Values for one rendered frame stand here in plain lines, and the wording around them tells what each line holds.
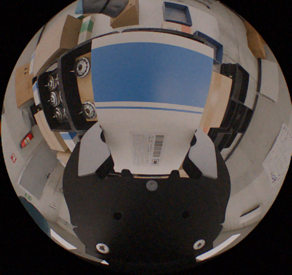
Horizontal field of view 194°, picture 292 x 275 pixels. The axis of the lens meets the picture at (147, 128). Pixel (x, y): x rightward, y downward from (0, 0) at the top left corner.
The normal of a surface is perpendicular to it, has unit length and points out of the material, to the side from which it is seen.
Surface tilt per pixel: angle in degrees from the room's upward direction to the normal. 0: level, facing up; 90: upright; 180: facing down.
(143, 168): 1
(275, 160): 90
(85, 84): 0
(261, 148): 90
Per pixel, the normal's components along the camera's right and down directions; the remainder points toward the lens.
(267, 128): -1.00, -0.04
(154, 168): 0.00, 0.52
